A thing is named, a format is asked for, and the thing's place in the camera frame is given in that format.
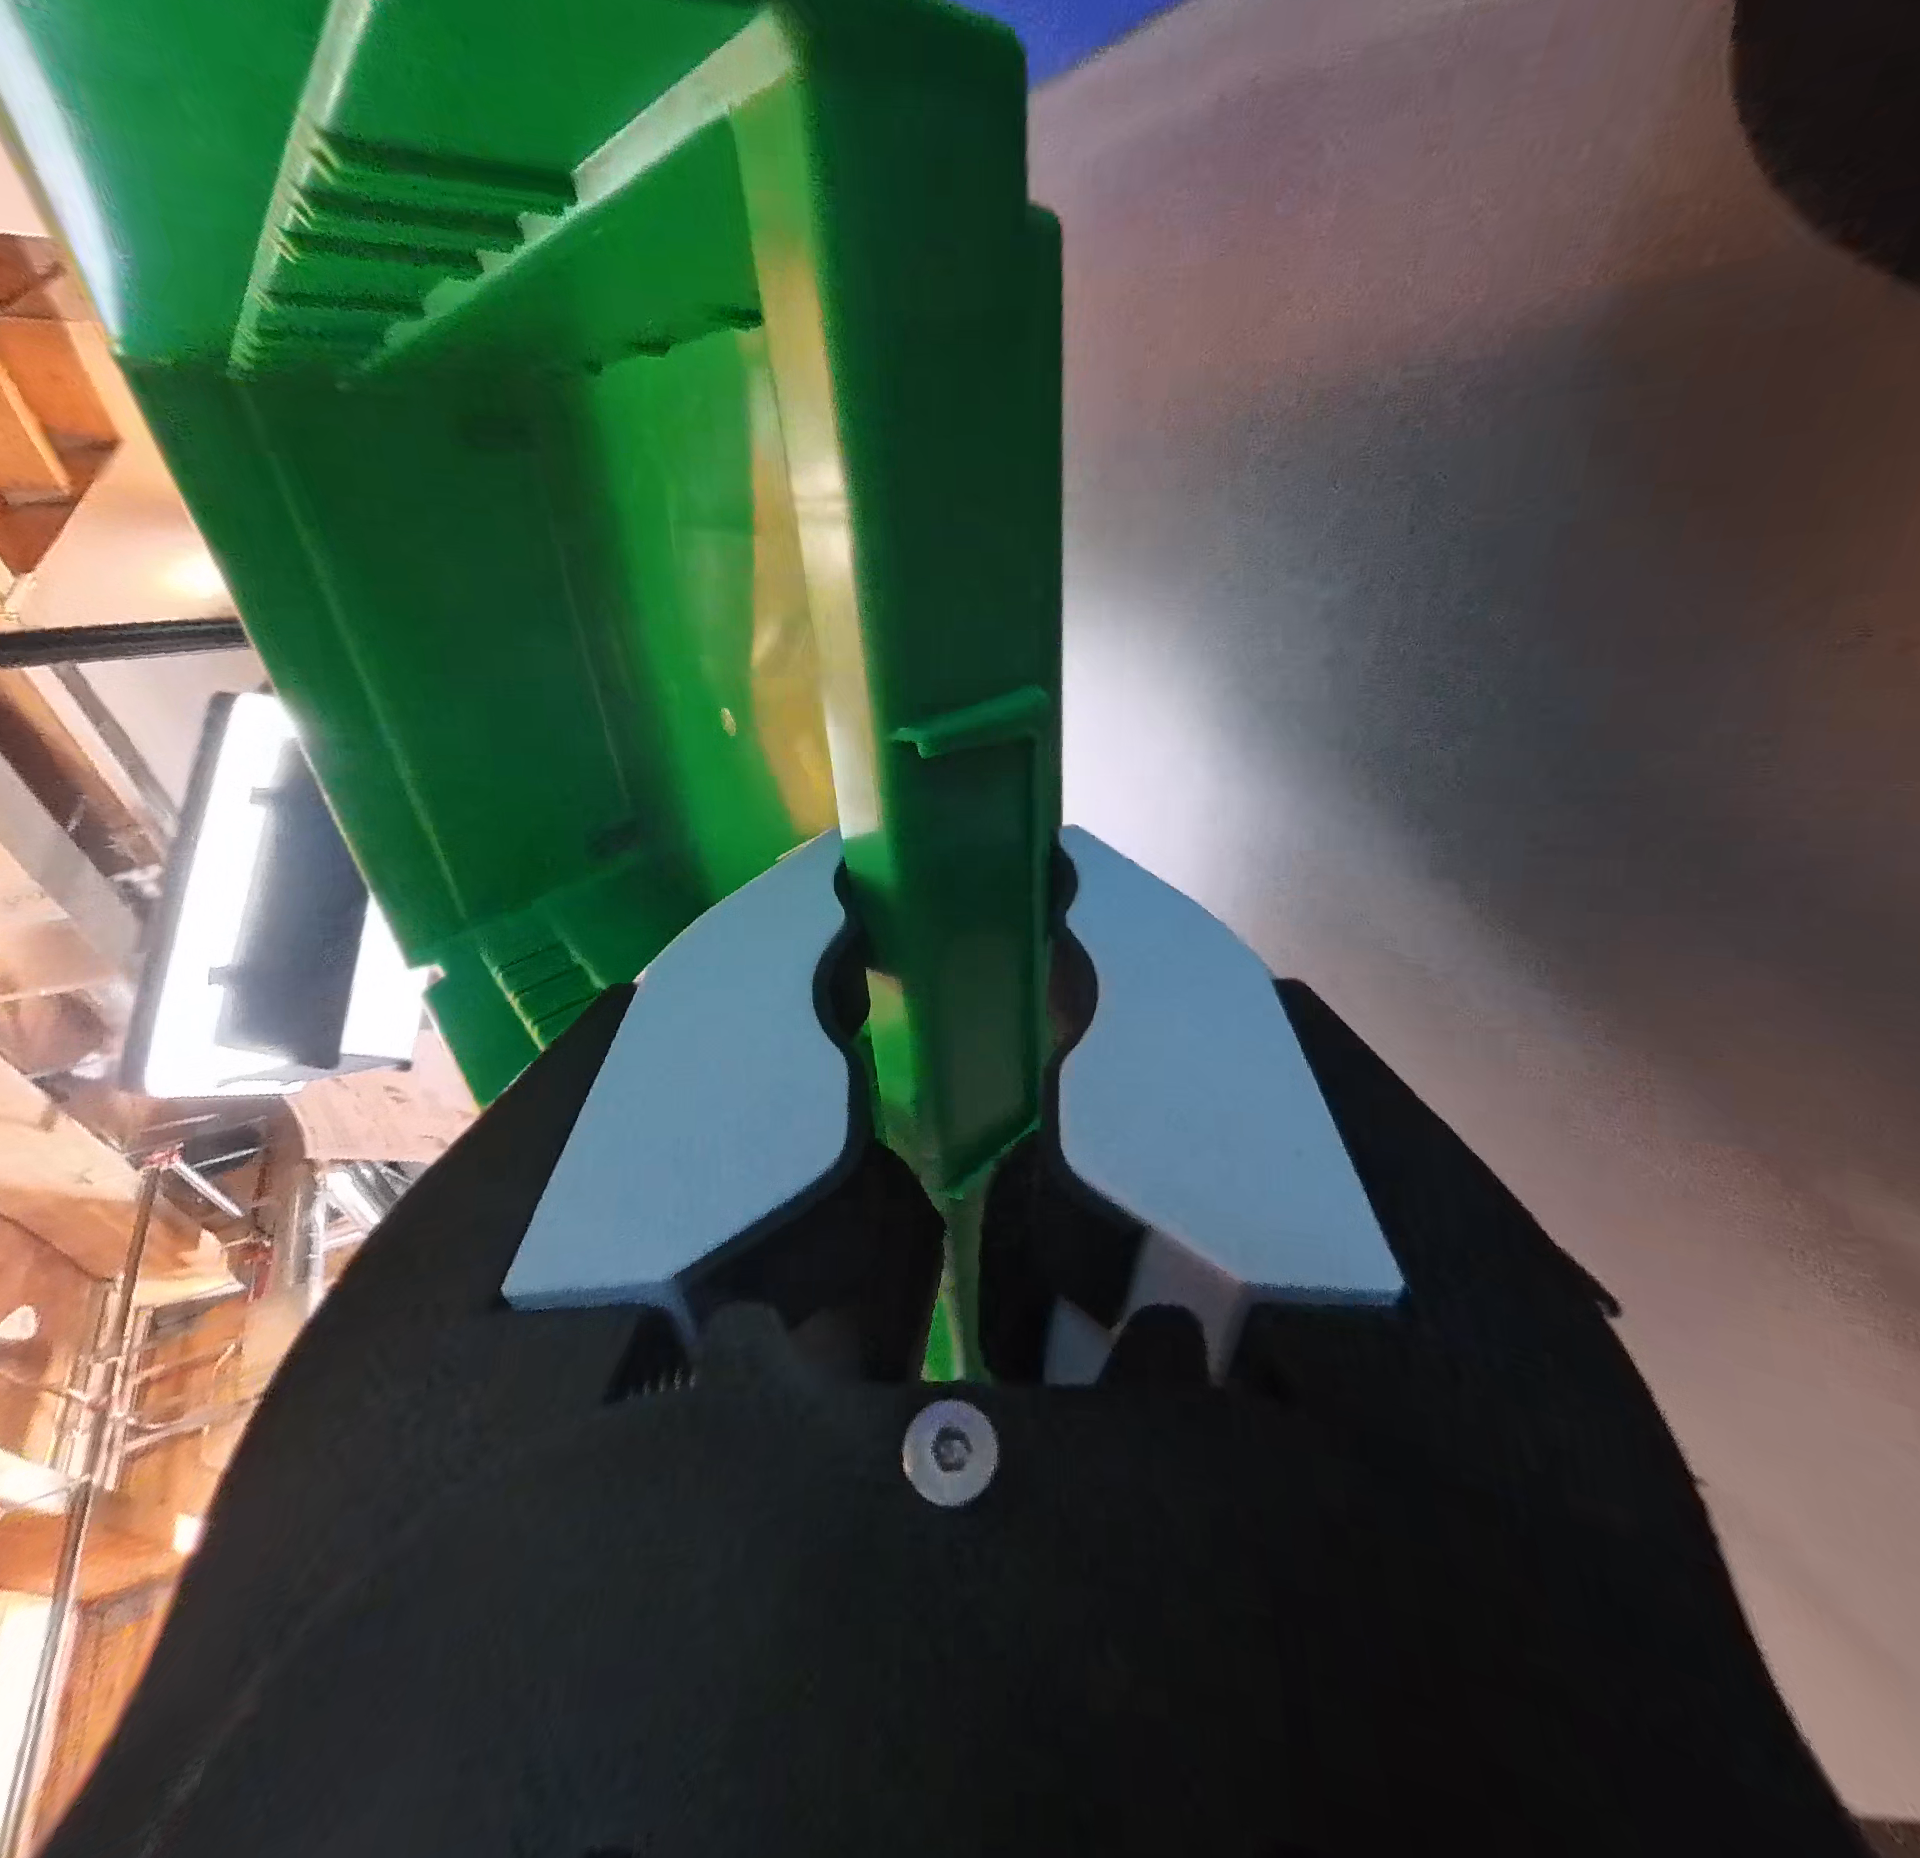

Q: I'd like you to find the ceiling light fixture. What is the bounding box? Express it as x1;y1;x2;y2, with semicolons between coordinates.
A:
120;689;429;1101

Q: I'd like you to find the black wrist rest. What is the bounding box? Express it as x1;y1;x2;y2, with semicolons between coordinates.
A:
1730;0;1920;292

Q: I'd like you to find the grey desk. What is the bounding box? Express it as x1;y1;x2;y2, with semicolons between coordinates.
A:
960;0;1920;1824

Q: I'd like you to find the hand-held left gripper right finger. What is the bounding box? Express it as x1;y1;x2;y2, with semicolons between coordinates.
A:
1044;824;1409;1388

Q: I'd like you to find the green plastic bin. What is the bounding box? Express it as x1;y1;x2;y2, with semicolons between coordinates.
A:
0;0;1066;1388

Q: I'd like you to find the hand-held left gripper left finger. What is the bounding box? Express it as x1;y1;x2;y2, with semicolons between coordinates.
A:
503;833;876;1317

